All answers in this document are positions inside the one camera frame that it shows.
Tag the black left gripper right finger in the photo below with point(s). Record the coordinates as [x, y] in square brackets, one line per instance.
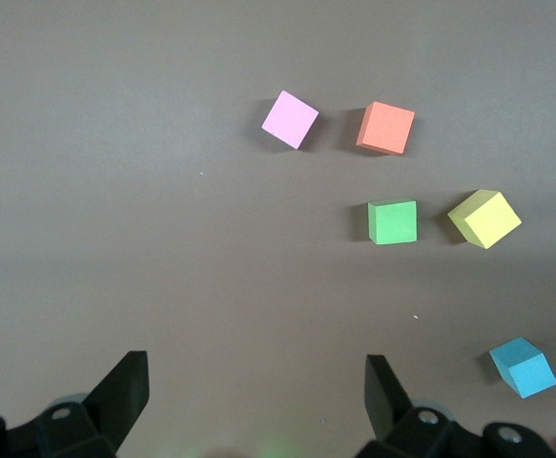
[383, 403]

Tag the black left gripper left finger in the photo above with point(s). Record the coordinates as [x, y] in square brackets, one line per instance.
[125, 391]

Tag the blue foam block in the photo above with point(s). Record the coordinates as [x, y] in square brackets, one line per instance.
[525, 369]

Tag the green foam block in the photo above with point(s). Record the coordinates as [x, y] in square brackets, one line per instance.
[394, 223]

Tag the yellow foam block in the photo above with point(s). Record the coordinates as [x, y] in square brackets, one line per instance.
[489, 222]

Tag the orange foam block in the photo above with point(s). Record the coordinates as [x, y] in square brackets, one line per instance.
[386, 128]

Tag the brown table cover sheet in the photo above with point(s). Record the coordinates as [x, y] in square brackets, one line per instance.
[115, 191]

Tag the pink foam block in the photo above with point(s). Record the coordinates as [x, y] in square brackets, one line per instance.
[290, 119]

